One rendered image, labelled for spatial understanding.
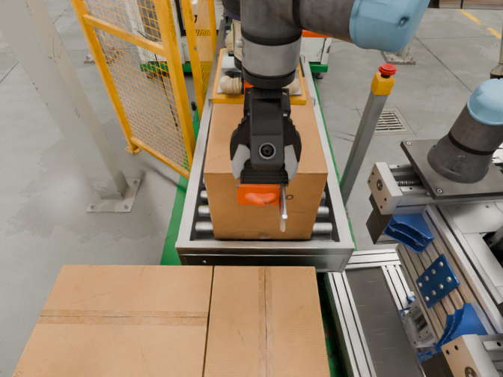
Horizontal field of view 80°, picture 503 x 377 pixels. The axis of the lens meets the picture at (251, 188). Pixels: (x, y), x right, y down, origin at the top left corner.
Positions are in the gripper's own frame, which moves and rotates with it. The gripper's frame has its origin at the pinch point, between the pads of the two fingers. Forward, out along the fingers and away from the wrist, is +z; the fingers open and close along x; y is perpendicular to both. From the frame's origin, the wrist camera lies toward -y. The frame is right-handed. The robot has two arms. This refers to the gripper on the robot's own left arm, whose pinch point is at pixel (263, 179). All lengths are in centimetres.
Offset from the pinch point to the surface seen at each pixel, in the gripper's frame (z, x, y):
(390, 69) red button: 20, -51, 80
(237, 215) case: 53, 8, 29
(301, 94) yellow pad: 11.2, -11.8, 46.0
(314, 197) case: 42, -19, 30
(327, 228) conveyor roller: 70, -30, 36
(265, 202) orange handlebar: -0.2, -0.3, -5.5
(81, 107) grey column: 51, 93, 95
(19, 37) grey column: 15, 102, 91
